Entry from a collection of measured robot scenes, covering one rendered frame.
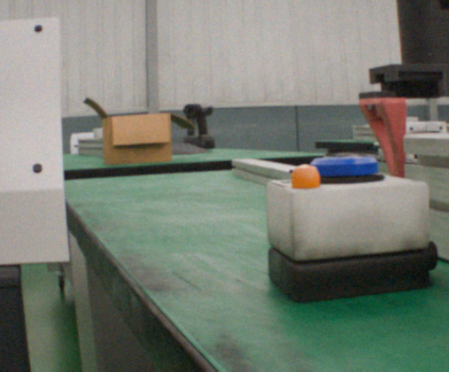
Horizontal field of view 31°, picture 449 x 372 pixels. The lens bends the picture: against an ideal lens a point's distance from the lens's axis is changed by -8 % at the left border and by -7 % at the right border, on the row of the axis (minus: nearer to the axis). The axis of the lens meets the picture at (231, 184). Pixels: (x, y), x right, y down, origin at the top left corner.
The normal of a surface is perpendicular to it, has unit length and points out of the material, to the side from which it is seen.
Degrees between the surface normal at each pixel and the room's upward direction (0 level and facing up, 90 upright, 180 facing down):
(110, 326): 90
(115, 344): 90
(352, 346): 0
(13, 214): 90
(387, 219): 90
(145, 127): 64
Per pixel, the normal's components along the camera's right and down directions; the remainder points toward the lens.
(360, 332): -0.04, -1.00
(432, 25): -0.19, 0.07
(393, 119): 0.15, 0.41
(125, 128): 0.18, -0.40
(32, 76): 0.11, -0.70
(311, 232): 0.14, 0.06
